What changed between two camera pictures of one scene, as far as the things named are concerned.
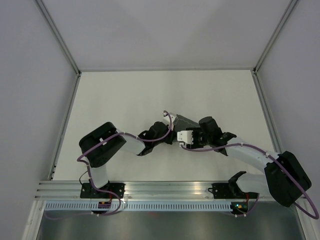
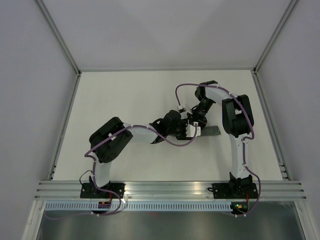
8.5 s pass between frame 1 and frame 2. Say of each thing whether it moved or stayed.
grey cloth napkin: moved
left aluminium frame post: stayed
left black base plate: stayed
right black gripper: moved
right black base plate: stayed
